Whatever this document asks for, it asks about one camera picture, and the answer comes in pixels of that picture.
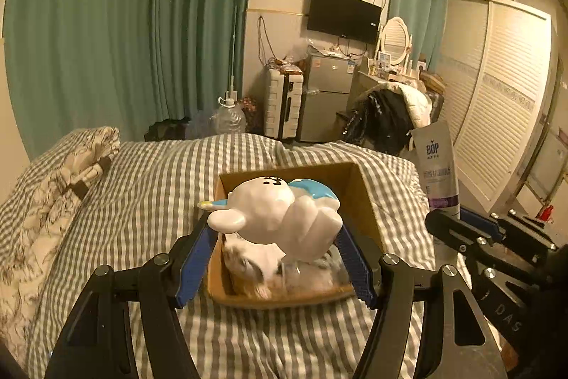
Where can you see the black jacket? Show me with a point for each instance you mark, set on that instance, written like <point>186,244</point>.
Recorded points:
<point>381,117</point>

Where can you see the dark suitcase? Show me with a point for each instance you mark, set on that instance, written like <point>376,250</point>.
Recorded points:
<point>437,106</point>

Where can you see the white suitcase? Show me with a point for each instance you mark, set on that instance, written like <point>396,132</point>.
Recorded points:
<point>279,103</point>

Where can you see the white louvred wardrobe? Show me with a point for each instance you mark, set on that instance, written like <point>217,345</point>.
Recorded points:
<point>501,95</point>

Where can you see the white padded coat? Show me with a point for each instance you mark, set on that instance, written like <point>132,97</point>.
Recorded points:
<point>417,103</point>

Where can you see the black wall television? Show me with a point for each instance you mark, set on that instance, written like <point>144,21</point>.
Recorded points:
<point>344,15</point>

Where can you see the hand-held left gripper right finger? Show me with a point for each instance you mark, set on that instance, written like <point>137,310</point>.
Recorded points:
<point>356,268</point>

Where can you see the clear plastic bag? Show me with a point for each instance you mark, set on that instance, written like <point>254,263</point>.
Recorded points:
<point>313,274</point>

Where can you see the oval vanity mirror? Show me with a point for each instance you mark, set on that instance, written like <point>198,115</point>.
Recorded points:
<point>395,39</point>

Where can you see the white dressing table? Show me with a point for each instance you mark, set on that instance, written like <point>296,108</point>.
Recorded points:
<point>370,81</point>

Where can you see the floral quilt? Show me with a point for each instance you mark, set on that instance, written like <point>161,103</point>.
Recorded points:
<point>44,228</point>

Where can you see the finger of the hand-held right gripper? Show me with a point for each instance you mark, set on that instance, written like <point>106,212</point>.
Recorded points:
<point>523,228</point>
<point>452,230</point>

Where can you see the silver small fridge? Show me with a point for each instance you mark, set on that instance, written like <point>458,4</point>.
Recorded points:
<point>326,95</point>

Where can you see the wide green curtain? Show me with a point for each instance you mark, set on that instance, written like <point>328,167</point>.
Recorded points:
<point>111,28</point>

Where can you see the white bear figurine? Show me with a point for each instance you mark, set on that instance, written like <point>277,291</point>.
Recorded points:
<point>266,206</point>

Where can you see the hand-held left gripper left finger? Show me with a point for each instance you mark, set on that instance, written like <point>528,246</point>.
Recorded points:
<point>194,268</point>

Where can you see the metal rack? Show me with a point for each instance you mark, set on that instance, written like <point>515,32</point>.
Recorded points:
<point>539,170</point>

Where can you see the clear water jug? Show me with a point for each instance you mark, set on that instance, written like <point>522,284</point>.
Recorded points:
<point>228,117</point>

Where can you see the white and purple tube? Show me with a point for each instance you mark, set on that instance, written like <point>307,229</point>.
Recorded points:
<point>437,166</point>

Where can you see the white pole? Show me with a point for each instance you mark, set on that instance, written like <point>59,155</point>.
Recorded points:
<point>231,50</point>

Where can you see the black bag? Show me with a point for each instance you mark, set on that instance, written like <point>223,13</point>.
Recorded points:
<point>164,130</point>

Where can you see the plush toy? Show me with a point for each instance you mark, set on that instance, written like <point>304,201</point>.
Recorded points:
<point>248,261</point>

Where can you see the brown cardboard box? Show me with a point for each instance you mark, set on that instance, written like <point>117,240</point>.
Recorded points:
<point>360,192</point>

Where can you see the red bottle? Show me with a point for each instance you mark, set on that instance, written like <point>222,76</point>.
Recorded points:
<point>547,213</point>

